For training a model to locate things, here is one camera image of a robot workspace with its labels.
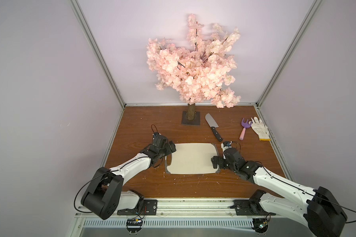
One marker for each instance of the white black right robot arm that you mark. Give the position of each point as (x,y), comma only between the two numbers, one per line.
(316,209)

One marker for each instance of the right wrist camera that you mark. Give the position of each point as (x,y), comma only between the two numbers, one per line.
(226,145)

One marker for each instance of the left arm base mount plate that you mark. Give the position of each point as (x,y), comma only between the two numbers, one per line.
(143,207)

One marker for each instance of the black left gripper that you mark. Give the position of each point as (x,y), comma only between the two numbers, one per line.
(168,150)

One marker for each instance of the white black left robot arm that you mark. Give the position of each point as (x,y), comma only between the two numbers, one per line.
(104,193)

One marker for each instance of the aluminium front rail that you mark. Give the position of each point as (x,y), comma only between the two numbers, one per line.
(212,206)

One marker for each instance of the circuit board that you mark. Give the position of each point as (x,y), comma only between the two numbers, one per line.
(260,225)
(134,225)

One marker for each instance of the white grey cutting board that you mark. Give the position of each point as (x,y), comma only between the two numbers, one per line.
(192,159)

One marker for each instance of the white work glove yellow cuff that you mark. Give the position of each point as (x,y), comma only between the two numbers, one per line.
(260,129)

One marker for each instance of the purple pink garden fork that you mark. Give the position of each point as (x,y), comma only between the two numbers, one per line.
(245,123)

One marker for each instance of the black handled kitchen knife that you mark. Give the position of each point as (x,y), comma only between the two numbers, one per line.
(213,125)

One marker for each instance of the dark metal tree base plate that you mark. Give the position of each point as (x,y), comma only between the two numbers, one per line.
(193,122)

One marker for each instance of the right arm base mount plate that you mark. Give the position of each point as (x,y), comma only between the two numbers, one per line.
(245,207)

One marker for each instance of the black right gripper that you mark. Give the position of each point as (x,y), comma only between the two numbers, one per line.
(216,162)

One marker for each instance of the right circuit board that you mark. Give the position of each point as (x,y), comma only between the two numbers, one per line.
(260,225)

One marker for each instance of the pink cherry blossom tree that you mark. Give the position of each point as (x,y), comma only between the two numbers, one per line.
(198,75)

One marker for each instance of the left circuit board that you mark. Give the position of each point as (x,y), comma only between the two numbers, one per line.
(134,225)

